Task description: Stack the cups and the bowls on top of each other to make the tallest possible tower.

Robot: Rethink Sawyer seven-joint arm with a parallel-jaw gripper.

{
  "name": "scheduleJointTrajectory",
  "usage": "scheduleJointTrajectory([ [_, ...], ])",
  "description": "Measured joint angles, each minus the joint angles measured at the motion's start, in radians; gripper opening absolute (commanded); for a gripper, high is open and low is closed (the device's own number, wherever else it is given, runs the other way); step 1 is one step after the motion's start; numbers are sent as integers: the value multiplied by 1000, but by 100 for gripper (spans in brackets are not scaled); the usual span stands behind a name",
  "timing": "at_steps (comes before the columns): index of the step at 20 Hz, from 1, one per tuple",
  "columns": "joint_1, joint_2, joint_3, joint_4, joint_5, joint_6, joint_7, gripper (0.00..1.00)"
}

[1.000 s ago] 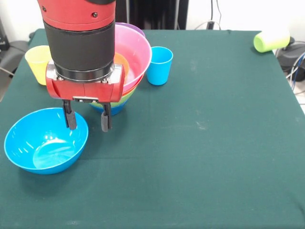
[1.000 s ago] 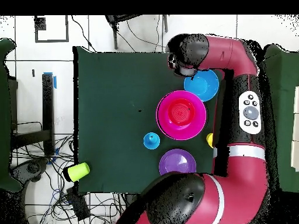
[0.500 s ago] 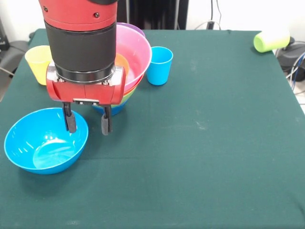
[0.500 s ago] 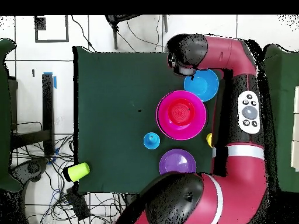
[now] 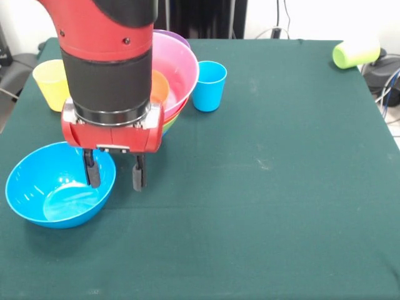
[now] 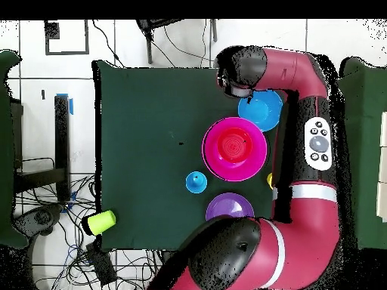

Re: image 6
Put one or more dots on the green cloth side table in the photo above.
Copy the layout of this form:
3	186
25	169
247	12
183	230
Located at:
365	136
6	151

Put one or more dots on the light blue cup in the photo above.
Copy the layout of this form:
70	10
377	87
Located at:
198	185

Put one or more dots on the small orange bowl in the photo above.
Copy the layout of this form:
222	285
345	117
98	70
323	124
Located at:
234	145

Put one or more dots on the yellow cup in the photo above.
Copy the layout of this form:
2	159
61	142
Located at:
269	180

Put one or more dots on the dark green table cloth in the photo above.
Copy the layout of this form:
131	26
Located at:
151	120

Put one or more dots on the black metal frame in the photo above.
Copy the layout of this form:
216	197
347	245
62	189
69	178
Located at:
62	145

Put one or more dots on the purple bowl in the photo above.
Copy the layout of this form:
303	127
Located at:
229	207

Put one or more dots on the light green cup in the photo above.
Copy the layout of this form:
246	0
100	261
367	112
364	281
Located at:
101	223

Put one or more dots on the large light blue bowl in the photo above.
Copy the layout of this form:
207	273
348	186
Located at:
261	111

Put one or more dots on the black rectangular box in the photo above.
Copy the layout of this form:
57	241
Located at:
101	264

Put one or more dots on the grey chair base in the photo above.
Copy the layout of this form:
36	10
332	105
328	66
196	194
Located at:
42	217

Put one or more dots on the large pink bowl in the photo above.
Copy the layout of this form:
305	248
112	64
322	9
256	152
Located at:
211	157

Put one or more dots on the blue tape strip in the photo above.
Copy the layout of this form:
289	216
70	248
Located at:
71	106

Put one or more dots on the black camera tripod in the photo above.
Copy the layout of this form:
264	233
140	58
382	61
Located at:
149	48

